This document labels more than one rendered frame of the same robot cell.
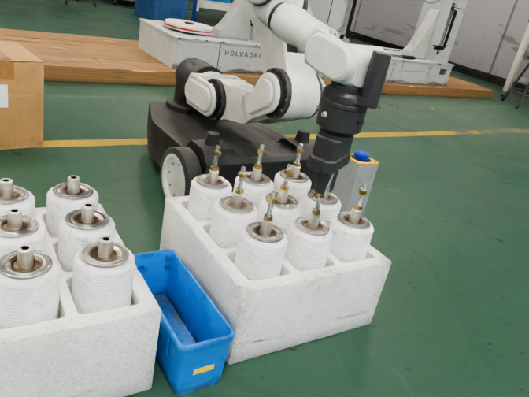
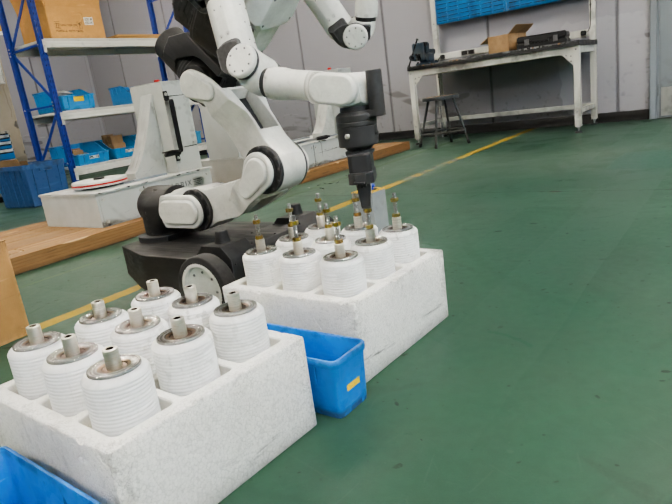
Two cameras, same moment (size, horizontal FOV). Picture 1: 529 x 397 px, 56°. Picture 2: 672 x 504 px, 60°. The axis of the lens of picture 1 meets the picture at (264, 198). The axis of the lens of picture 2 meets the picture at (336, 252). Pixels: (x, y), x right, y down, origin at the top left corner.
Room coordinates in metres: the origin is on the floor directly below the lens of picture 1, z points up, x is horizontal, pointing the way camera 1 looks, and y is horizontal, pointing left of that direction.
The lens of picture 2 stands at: (-0.29, 0.30, 0.58)
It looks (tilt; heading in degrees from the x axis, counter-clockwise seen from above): 15 degrees down; 345
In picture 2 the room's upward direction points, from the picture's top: 8 degrees counter-clockwise
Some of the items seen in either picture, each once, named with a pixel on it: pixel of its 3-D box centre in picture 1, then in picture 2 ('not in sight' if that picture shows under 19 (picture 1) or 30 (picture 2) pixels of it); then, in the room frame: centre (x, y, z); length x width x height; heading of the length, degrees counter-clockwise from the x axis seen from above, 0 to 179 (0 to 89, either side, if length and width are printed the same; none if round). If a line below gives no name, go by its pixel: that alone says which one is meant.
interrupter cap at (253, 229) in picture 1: (264, 232); (340, 256); (0.87, -0.01, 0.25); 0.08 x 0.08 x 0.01
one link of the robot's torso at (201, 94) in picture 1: (222, 95); (200, 206); (1.75, 0.22, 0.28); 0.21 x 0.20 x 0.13; 39
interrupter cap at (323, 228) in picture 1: (312, 226); (371, 241); (0.94, -0.11, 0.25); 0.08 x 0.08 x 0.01
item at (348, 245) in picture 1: (343, 255); (401, 263); (1.01, -0.20, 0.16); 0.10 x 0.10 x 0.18
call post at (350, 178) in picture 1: (345, 211); (374, 243); (1.27, -0.23, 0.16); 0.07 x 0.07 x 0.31; 37
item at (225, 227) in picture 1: (229, 241); (304, 291); (0.97, 0.06, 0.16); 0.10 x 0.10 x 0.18
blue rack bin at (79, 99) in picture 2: not in sight; (64, 101); (6.27, 1.16, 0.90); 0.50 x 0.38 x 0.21; 40
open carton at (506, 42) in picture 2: not in sight; (506, 40); (4.84, -2.98, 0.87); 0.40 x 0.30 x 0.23; 25
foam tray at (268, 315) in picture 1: (268, 261); (339, 302); (1.04, -0.04, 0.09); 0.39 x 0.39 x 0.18; 37
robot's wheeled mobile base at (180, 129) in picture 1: (222, 123); (210, 231); (1.73, 0.20, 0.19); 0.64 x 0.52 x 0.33; 39
